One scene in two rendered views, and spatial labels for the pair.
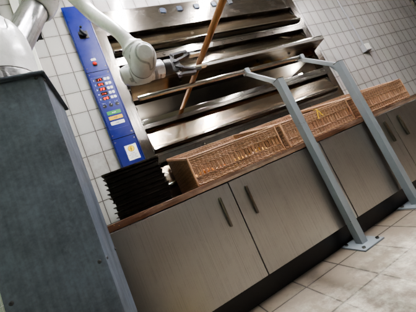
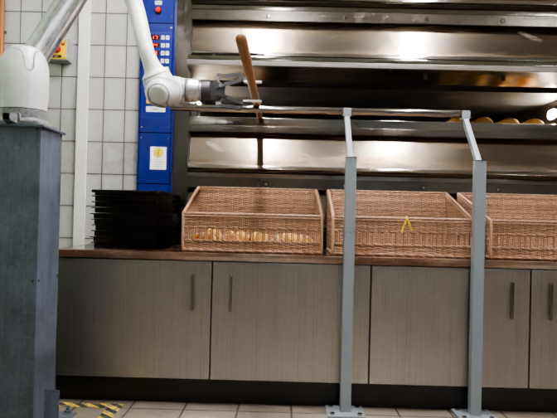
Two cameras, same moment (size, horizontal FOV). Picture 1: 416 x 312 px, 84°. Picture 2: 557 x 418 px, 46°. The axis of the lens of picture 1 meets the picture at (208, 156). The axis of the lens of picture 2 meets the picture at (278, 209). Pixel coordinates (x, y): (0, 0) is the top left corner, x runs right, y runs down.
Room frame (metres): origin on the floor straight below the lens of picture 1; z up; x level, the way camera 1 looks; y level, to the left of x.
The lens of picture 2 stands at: (-1.13, -1.15, 0.73)
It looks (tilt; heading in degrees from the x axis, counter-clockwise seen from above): 1 degrees up; 21
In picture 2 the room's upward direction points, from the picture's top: 1 degrees clockwise
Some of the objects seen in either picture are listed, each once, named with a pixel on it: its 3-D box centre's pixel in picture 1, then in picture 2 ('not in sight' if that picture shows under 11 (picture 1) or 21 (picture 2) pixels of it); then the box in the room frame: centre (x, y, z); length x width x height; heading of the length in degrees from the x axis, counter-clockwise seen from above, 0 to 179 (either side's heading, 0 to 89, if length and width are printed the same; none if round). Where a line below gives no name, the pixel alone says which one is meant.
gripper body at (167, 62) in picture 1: (171, 66); (213, 90); (1.11, -0.02, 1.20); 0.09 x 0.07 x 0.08; 110
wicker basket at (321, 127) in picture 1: (292, 126); (394, 221); (1.62, -0.62, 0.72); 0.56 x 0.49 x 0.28; 109
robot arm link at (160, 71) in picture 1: (158, 69); (194, 90); (1.08, 0.05, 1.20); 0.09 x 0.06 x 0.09; 20
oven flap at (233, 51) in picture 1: (228, 53); (385, 43); (1.86, -0.52, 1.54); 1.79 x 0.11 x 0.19; 110
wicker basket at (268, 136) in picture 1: (220, 155); (254, 217); (1.42, -0.07, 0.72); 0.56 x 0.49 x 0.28; 111
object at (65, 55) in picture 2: not in sight; (59, 51); (1.31, 0.88, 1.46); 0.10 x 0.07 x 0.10; 110
